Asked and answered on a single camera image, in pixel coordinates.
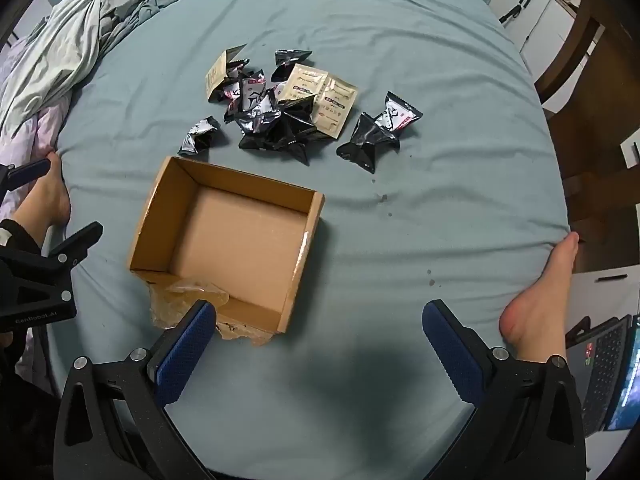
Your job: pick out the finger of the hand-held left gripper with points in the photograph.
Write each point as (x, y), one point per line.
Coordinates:
(27, 172)
(77, 245)

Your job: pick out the brown wooden furniture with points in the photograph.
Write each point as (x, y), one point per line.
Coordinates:
(595, 110)

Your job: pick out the teal bed sheet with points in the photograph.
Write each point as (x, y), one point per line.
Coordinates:
(425, 200)

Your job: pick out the pile of black packets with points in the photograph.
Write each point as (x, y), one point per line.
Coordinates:
(265, 127)

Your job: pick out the black laptop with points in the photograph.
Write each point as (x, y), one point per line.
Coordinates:
(602, 370)

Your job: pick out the beige twin sachet packet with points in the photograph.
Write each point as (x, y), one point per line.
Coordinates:
(332, 107)

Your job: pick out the brown cardboard box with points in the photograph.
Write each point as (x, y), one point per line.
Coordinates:
(235, 240)

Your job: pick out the person's left leg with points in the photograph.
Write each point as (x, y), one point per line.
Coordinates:
(47, 200)

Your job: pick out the white panel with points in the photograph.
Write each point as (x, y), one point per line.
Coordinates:
(600, 295)

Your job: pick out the crumpled grey-green blanket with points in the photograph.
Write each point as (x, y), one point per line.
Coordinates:
(55, 55)

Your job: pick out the lilac duvet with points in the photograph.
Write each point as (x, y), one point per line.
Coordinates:
(25, 135)

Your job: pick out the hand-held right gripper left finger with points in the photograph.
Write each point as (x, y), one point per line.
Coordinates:
(184, 355)

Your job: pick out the white cabinet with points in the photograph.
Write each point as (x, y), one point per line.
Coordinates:
(537, 20)

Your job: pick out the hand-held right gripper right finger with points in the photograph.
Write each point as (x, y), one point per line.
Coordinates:
(452, 355)

